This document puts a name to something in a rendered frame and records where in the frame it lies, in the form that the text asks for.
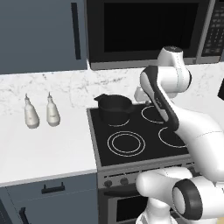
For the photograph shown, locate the oven door with window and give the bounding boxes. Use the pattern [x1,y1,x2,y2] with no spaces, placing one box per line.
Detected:
[98,188,187,224]

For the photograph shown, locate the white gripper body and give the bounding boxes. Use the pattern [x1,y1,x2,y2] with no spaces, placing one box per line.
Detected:
[133,86,152,105]

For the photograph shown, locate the black microwave door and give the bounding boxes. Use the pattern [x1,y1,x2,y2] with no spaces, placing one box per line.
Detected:
[86,0,212,64]

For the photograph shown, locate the black and steel stove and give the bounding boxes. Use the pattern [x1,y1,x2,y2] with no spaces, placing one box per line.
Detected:
[86,101,205,224]

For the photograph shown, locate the black wall cupboard handle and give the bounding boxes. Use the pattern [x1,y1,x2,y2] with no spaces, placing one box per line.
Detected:
[70,2,82,61]

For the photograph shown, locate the black object at edge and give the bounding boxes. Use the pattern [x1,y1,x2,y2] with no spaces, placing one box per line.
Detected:
[217,85,224,102]

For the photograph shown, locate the blue-grey drawer front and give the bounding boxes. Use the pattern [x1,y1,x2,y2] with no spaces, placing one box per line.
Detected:
[4,172,99,203]

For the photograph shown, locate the black drawer handle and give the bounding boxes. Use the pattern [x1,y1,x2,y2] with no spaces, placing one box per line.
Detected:
[40,182,66,195]

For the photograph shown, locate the black oven door handle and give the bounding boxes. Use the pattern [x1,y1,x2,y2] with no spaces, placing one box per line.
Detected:
[102,187,138,198]

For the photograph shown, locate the white bottle with spout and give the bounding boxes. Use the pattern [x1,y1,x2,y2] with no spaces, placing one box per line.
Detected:
[45,92,61,128]
[24,93,40,130]

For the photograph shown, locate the blue-grey base cupboard door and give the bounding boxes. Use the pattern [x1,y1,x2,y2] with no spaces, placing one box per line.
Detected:
[11,188,100,224]

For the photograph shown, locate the blue-grey wall cupboard door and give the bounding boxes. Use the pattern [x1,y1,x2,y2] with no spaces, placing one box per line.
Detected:
[0,0,88,75]

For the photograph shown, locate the black base cupboard handle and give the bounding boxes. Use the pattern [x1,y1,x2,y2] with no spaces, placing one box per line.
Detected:
[18,206,31,224]

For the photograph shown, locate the black and steel microwave oven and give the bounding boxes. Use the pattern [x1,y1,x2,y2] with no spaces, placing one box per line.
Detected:
[85,0,224,71]

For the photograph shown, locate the black cooking pot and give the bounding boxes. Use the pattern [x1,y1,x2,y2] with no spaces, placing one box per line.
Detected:
[94,94,136,125]

